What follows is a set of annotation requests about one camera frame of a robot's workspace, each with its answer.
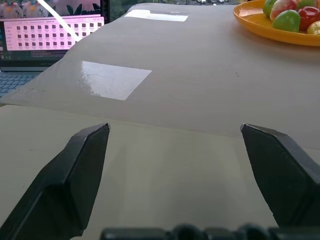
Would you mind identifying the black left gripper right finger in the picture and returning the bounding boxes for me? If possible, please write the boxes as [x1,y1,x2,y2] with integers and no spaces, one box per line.
[239,123,320,229]

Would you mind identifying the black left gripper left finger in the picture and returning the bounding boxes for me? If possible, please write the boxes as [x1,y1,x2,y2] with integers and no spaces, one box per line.
[0,122,111,240]

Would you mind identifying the large clear tape patch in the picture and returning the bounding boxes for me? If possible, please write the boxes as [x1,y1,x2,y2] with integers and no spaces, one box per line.
[77,60,153,101]

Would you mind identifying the open laptop computer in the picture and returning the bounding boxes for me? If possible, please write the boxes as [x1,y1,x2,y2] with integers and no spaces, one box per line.
[0,0,111,101]

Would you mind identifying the yellow and red fruit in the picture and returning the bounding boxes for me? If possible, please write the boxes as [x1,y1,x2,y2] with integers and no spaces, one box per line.
[306,20,320,36]

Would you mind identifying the orange fruit plate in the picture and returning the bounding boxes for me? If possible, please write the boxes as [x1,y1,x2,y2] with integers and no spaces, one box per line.
[233,0,320,48]

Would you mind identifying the green apple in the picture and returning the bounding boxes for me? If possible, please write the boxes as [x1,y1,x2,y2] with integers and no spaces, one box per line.
[271,9,301,33]
[296,0,317,10]

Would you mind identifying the dark red apple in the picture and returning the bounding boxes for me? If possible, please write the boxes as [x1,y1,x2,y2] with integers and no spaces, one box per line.
[297,6,320,32]

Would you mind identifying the small green round fruit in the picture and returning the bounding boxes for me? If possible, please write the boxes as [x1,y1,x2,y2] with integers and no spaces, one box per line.
[262,0,276,17]

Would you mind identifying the small clear tape patch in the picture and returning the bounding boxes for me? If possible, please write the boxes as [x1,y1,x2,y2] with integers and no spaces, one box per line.
[124,9,189,23]

